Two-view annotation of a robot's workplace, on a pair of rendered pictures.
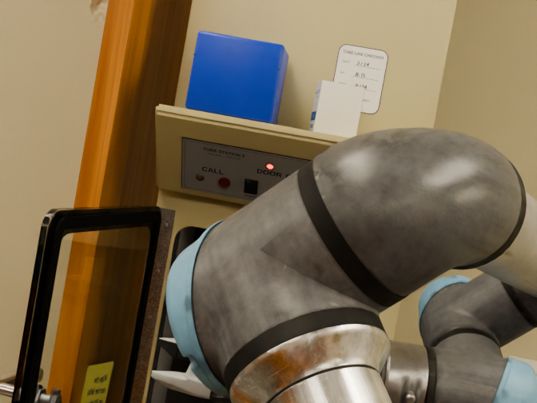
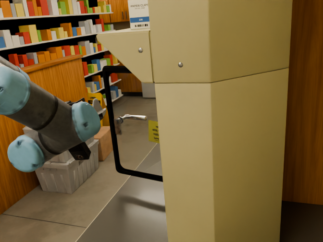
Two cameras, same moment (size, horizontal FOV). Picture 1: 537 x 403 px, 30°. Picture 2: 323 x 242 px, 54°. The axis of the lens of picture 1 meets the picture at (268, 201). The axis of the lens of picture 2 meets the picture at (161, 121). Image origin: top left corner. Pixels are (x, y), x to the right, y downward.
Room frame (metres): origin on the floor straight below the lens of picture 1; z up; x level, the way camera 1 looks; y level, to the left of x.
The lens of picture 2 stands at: (1.40, -0.76, 1.54)
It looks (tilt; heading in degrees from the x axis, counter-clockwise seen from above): 19 degrees down; 106
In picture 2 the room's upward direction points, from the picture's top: 5 degrees counter-clockwise
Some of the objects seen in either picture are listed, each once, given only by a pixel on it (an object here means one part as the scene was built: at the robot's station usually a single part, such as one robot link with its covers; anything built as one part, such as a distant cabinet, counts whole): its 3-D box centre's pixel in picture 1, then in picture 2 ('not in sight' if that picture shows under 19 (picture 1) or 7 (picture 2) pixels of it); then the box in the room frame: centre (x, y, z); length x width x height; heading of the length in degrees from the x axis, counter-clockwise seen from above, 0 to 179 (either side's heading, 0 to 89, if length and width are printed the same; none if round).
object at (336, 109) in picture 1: (336, 110); (142, 14); (1.18, -0.06, 1.54); 0.05 x 0.05 x 0.06; 4
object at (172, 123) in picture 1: (290, 171); (152, 48); (1.18, -0.02, 1.46); 0.32 x 0.12 x 0.10; 86
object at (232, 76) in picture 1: (238, 80); not in sight; (1.19, 0.06, 1.56); 0.10 x 0.10 x 0.09; 86
